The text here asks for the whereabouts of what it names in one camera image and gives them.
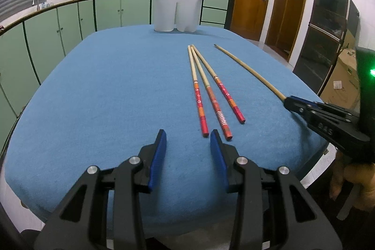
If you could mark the large cardboard box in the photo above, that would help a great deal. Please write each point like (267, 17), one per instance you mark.
(342, 83)

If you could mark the person's right hand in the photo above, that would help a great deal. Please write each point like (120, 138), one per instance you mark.
(363, 182)

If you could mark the red patterned chopstick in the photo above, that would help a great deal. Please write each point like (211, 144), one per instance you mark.
(212, 97)
(197, 91)
(222, 89)

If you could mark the blue tablecloth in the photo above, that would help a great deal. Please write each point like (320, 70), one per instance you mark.
(102, 106)

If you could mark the wooden side door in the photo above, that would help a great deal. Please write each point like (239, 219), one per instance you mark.
(287, 7)

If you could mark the black glass-front cabinet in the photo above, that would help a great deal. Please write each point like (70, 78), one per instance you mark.
(322, 42)

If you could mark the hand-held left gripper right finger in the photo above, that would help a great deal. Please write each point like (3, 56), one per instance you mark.
(218, 162)

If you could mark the white plastic utensil holder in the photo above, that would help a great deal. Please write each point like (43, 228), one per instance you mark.
(167, 12)

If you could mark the light wooden chopstick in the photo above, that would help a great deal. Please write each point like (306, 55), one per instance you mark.
(249, 71)

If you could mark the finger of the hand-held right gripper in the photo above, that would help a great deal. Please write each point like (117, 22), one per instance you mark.
(297, 106)
(334, 111)

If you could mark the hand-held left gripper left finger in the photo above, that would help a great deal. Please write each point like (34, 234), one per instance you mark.
(156, 162)

